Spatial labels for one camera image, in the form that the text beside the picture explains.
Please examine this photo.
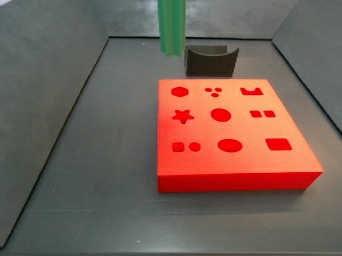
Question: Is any green star-profile peg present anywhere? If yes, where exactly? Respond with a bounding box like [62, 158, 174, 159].
[158, 0, 186, 56]

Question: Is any red shape-sorting block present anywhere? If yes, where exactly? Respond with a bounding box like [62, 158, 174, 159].
[158, 79, 324, 192]

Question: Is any dark grey curved holder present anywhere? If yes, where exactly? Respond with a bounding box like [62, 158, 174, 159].
[185, 45, 240, 77]

